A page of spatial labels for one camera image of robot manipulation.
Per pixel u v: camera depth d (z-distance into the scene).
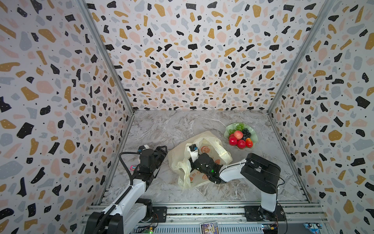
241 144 0.93
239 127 1.02
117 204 0.44
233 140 0.92
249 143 0.94
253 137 1.00
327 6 0.71
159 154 0.77
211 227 0.69
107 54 0.86
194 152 0.76
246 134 1.00
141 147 0.79
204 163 0.68
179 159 0.77
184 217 0.73
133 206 0.55
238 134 0.95
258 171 0.50
